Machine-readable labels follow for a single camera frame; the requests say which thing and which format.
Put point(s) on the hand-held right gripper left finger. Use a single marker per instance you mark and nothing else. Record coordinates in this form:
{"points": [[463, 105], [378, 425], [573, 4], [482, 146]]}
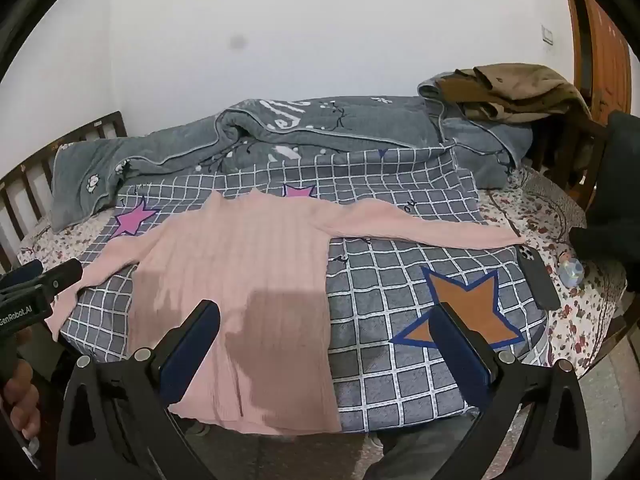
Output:
{"points": [[187, 355]]}

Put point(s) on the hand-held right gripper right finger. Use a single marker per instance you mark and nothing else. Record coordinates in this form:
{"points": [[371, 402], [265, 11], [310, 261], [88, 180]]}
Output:
{"points": [[457, 355]]}

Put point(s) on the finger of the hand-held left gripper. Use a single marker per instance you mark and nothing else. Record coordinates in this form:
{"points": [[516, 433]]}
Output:
{"points": [[27, 270], [62, 275]]}

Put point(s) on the pink knit sweater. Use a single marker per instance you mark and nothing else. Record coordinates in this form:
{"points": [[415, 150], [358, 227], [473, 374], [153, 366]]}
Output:
{"points": [[250, 270]]}

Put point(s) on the person's left hand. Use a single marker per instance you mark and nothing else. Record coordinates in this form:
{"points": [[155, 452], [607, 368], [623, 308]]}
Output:
{"points": [[22, 397]]}

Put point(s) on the dark wooden headboard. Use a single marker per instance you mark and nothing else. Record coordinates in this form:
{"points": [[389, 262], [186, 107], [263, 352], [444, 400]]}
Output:
{"points": [[30, 175]]}

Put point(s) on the grey checked star blanket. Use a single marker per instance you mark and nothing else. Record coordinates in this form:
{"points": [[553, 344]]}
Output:
{"points": [[380, 300]]}

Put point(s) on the person's grey trousers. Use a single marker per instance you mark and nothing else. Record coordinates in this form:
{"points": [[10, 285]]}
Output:
{"points": [[415, 455]]}

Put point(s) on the black phone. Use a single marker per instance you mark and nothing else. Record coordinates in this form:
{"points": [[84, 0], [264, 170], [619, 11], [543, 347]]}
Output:
{"points": [[537, 277]]}

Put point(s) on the floral bed sheet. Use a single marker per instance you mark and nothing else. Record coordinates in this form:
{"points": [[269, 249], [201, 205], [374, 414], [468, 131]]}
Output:
{"points": [[585, 330]]}

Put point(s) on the dark wooden footboard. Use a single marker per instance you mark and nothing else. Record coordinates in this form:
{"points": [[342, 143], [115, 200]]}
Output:
{"points": [[597, 170]]}

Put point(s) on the dark cloth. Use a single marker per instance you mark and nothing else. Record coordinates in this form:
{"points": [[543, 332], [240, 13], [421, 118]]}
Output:
{"points": [[620, 185]]}

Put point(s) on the grey printed quilt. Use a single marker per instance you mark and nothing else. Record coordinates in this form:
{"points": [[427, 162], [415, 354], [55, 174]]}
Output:
{"points": [[350, 130]]}

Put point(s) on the brown jacket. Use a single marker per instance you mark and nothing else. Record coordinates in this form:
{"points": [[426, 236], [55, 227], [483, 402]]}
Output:
{"points": [[520, 90]]}

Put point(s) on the white wall switch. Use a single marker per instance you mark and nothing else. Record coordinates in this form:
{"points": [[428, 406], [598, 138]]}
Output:
{"points": [[548, 35]]}

